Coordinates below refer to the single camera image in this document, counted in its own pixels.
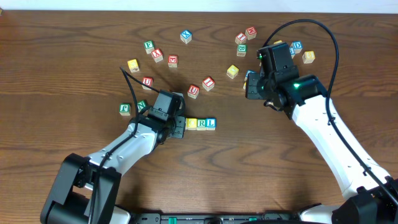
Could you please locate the yellow O block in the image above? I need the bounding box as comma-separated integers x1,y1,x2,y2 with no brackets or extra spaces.
186,118,198,130

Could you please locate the green R block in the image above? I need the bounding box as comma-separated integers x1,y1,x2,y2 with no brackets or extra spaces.
197,119,206,131

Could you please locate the blue L block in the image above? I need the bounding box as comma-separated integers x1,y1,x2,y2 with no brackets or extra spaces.
206,118,216,130

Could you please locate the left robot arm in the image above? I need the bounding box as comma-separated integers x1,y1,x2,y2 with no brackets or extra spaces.
40,90,185,223

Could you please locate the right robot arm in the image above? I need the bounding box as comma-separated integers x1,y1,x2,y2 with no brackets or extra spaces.
246,42,397,223

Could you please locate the blue 5 block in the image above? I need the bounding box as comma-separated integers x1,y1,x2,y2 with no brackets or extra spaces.
289,47,295,58

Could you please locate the green N block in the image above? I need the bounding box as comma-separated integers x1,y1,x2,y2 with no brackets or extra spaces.
137,100,148,112

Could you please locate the blue 2 block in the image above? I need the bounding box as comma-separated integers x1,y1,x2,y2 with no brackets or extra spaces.
244,70,256,81

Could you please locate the red U block centre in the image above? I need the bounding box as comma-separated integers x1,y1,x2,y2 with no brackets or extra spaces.
187,85,200,99

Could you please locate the red u block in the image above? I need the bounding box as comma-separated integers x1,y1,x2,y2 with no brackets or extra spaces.
187,85,200,99
142,77,154,90

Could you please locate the blue D block top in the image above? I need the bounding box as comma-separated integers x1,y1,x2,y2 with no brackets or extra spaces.
290,41,303,54

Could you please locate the yellow 8 block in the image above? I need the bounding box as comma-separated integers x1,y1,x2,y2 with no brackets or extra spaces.
302,51,316,64

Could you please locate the red U block left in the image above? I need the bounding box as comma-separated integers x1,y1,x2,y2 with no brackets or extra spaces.
142,77,154,90

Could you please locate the green B block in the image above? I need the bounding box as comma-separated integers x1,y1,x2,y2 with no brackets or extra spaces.
236,44,248,57

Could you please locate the green J block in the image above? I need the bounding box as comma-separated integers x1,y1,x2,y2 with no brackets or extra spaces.
119,103,131,116

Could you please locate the yellow block centre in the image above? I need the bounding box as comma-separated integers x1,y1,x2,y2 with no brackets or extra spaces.
226,65,239,79

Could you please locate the red H block top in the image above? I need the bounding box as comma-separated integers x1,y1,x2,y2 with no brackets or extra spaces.
245,27,257,40

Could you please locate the red I block centre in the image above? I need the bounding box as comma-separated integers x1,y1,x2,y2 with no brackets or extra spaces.
202,77,215,91

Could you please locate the red i block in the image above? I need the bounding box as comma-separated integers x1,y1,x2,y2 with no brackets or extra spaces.
202,77,215,91
235,32,247,45

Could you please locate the red I block top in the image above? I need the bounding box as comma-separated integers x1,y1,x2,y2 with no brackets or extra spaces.
235,32,247,45

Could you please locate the red E block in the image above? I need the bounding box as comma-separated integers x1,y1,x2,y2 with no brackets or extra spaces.
168,55,178,68

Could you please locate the yellow block far left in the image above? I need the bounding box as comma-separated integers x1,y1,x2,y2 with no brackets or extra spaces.
127,59,140,73

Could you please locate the green F block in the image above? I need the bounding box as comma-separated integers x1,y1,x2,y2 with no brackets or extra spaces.
144,40,155,54

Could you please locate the blue X block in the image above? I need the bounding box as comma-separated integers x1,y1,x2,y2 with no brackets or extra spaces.
180,30,192,44

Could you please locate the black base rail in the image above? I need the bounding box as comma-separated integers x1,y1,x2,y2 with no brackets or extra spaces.
129,212,306,224

